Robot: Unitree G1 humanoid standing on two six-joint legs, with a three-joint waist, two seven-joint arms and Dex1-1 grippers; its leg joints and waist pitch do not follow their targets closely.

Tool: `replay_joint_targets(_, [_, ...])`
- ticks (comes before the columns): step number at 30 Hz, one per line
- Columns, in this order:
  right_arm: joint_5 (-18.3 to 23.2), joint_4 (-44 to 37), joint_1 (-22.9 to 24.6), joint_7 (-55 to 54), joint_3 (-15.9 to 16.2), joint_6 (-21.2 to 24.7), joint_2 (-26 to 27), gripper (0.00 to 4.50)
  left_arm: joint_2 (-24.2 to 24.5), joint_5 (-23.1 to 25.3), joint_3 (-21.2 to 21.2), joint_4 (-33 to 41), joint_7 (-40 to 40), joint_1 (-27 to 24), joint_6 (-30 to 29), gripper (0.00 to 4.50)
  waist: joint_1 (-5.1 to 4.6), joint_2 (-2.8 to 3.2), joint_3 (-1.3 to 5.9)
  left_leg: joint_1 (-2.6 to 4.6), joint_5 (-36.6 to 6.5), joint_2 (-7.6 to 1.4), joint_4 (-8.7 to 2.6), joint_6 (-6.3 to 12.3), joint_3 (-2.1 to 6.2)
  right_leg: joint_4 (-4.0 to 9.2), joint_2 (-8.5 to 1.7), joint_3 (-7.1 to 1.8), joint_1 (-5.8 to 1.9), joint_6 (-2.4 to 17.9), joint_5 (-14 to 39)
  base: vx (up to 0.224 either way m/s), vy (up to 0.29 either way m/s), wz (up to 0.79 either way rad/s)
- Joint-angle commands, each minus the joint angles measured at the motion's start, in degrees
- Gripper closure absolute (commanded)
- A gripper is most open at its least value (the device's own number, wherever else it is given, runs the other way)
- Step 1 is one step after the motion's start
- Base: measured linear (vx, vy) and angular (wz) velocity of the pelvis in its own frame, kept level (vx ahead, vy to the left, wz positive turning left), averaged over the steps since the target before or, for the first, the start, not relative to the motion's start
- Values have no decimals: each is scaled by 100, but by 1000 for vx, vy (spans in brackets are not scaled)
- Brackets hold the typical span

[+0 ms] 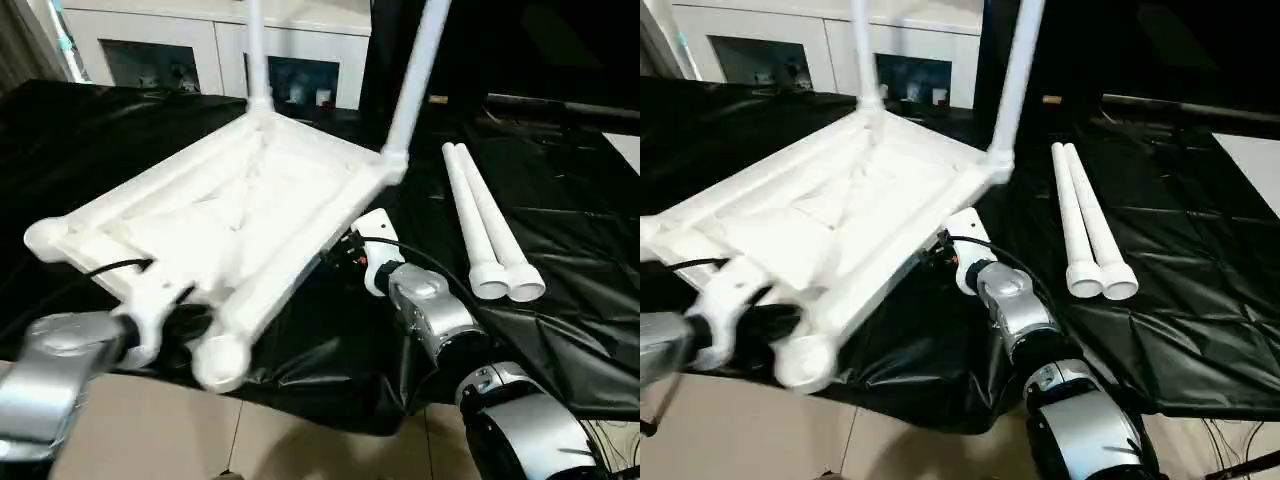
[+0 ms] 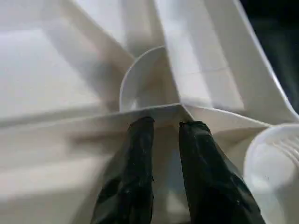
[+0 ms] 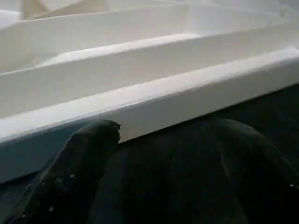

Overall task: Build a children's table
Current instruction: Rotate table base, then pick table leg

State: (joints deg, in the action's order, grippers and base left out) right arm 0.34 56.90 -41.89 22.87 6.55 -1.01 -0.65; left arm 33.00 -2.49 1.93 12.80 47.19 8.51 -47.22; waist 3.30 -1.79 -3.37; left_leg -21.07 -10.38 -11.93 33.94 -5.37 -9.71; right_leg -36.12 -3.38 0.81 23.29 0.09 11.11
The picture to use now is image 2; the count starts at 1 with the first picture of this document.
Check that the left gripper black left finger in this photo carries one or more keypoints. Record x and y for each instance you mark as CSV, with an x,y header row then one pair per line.
x,y
130,186

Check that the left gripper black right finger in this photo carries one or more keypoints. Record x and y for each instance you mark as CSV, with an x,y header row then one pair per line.
x,y
210,186

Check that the white plastic stool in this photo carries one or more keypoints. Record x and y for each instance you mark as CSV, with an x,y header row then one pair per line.
x,y
70,93

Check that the black glossy mat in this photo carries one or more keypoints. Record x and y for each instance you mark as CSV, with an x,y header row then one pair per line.
x,y
275,46

